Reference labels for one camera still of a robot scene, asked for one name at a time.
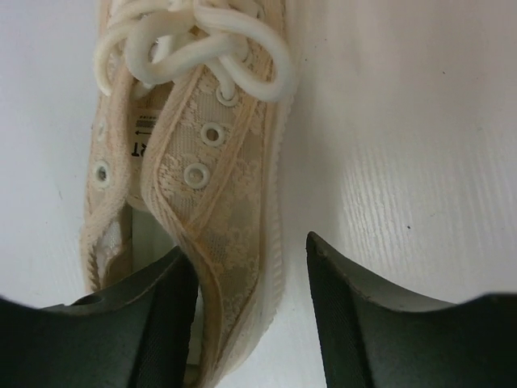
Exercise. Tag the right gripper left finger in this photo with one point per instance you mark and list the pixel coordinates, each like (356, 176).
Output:
(134, 333)

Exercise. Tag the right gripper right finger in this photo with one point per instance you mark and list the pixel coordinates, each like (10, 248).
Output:
(374, 333)

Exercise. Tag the beige lace sneaker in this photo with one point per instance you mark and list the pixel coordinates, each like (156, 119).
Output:
(193, 102)

